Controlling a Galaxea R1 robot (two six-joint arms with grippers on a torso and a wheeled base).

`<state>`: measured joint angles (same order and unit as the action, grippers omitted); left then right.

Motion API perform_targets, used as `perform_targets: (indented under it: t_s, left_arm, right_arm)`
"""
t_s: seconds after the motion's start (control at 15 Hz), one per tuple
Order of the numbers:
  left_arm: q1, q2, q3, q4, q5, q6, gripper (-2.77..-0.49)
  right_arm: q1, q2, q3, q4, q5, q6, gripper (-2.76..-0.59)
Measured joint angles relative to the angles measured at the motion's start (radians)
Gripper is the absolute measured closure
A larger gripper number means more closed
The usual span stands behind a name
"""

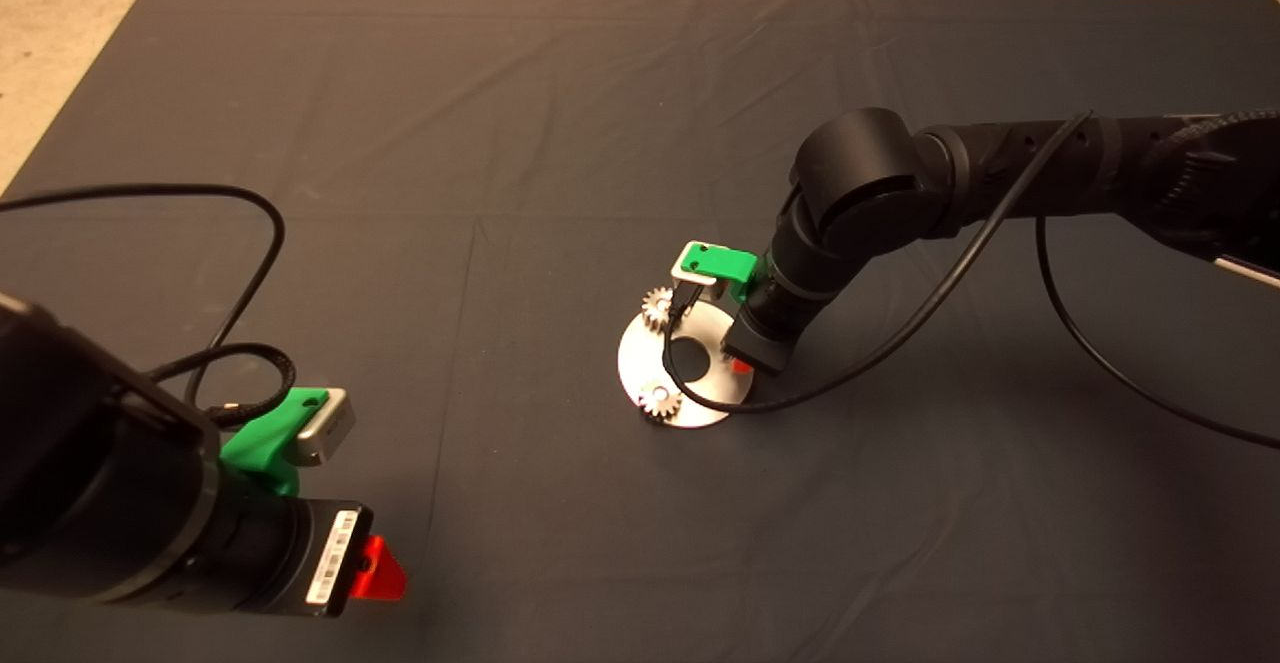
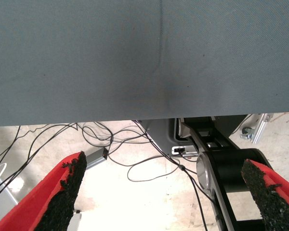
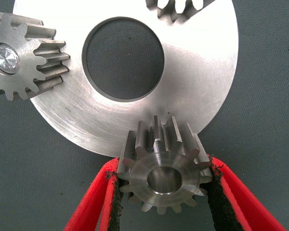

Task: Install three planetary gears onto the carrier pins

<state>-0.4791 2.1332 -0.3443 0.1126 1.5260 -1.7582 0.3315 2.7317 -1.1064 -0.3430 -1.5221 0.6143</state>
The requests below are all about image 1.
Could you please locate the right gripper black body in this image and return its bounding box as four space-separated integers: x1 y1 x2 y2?
721 287 810 376

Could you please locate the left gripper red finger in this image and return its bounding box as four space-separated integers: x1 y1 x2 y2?
350 534 410 602

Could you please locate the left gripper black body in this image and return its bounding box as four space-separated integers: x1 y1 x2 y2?
284 499 375 619

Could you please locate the round metal carrier plate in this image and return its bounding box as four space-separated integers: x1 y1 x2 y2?
617 298 747 430

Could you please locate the dark grey table cloth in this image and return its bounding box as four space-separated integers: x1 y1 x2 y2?
0 0 1280 663

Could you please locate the right green camera mount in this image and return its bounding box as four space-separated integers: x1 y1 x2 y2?
685 243 762 305

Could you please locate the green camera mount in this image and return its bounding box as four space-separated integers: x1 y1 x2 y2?
220 387 331 498
685 243 762 305

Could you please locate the right silver camera box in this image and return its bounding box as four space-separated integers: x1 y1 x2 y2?
669 240 723 290

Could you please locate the silver camera box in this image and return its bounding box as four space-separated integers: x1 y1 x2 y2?
669 240 723 290
296 388 357 468

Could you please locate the left silver camera box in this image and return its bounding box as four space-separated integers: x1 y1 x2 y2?
296 388 357 468

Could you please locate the left green camera mount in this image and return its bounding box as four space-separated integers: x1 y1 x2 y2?
220 387 331 498

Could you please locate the left thin black camera cable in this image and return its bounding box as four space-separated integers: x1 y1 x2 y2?
0 182 299 430

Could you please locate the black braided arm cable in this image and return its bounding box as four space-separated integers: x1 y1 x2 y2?
1150 108 1280 206

